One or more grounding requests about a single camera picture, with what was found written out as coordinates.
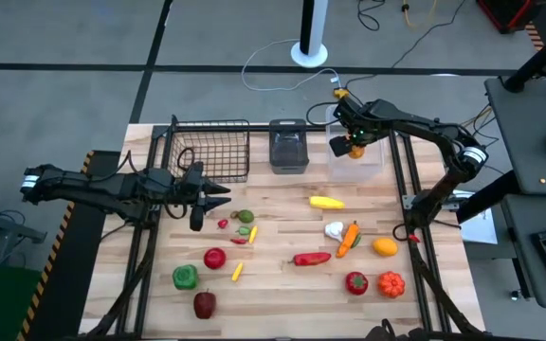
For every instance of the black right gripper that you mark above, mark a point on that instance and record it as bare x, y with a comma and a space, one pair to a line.
362, 138

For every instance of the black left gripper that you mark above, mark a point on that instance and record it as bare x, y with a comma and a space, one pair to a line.
192, 192

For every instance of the smooth orange round vegetable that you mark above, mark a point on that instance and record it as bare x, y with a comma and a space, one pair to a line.
357, 153

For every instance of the small brown potato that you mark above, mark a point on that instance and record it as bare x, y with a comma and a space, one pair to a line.
234, 214

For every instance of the small red pepper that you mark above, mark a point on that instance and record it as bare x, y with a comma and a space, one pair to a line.
223, 223

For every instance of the green lime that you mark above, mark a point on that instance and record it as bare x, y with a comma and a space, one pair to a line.
246, 216

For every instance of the small green pepper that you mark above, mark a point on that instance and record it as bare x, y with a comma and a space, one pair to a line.
243, 231

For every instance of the small red chili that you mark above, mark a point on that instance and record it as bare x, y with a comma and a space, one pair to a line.
239, 241

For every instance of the small yellow pepper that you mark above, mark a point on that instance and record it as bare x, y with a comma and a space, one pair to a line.
237, 272
253, 235

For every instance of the red round tomato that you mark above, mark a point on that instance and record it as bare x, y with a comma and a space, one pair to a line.
214, 259

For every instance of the yellow squash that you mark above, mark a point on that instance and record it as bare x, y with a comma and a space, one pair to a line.
326, 202

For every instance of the green bell pepper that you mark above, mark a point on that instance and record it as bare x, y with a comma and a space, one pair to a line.
185, 277

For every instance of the white garlic bulb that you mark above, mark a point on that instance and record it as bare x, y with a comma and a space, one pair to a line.
333, 232

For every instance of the long orange pepper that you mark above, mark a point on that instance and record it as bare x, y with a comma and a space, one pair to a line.
348, 241

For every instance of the dark red apple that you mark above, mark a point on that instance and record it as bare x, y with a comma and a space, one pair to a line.
205, 305

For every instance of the yellow lemon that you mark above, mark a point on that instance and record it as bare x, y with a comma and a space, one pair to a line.
385, 247

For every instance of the long red pepper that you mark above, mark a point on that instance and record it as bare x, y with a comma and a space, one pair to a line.
312, 258

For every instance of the red bell pepper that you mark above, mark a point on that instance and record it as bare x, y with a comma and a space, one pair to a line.
357, 284

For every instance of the orange pumpkin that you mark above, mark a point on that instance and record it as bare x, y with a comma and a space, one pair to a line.
391, 284

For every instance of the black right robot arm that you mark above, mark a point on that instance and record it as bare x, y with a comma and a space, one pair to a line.
424, 125

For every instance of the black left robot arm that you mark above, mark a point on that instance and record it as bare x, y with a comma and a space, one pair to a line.
88, 187

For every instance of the clear plastic bin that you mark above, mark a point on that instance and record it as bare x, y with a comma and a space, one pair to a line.
368, 166

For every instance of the yellow plug adapter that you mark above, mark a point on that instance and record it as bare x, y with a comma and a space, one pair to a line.
340, 93

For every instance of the grey plastic bin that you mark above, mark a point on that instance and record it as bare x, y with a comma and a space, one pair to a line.
288, 166

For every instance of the white floor pole stand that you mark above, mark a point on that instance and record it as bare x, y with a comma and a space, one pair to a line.
309, 54

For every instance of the small red connector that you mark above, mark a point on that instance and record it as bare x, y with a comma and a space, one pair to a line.
414, 238

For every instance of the white paper sheet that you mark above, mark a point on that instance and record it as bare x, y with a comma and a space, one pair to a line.
481, 229

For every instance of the black hazard-striped platform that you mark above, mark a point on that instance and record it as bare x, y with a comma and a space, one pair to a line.
64, 265

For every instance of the red and black toolbox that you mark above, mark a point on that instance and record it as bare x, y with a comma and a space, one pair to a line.
505, 14

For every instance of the grey desk with keyboard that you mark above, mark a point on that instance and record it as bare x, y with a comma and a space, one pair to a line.
519, 246

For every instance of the grey metal stand leg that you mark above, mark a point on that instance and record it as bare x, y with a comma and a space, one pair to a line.
3, 227

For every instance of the grey metal bracket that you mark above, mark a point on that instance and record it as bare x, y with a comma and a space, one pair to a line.
408, 202

